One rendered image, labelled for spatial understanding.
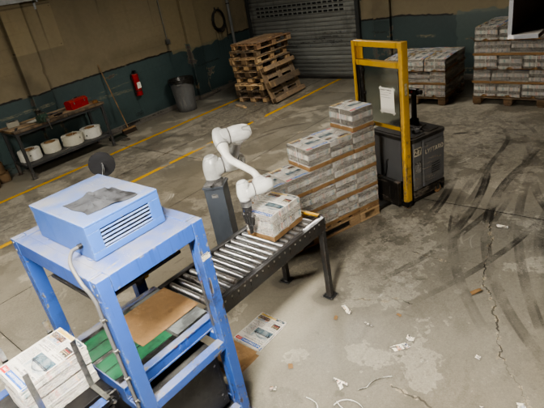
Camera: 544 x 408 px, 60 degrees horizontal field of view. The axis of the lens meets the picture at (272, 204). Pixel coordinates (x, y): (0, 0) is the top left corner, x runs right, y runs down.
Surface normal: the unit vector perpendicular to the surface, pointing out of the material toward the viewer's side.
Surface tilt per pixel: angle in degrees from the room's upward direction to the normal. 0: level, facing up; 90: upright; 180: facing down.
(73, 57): 90
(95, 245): 90
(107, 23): 90
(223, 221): 90
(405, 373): 0
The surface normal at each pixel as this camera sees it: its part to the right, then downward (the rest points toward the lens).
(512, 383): -0.16, -0.88
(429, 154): 0.52, 0.30
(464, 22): -0.63, 0.44
